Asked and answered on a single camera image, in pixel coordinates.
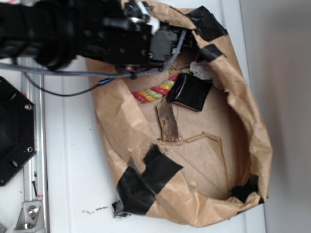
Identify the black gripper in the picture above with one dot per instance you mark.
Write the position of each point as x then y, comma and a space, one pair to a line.
135, 38

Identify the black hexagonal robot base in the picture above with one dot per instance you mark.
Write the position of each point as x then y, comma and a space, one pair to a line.
17, 131

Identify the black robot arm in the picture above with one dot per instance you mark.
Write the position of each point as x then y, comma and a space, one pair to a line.
55, 32

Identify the crumpled white paper tissue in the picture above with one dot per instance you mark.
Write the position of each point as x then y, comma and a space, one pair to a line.
203, 71

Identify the black glossy box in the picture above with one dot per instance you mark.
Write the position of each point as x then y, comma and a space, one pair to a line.
189, 91

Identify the brown wood bark piece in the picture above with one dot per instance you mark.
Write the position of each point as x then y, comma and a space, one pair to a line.
168, 124

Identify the brown paper bag bin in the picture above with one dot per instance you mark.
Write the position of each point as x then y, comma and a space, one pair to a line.
221, 163

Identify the multicolour twisted rope toy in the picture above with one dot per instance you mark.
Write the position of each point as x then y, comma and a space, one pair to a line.
157, 92

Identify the aluminium extrusion rail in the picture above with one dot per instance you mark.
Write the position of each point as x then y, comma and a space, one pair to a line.
34, 171

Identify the metal corner bracket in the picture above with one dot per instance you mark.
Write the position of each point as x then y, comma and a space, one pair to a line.
31, 219

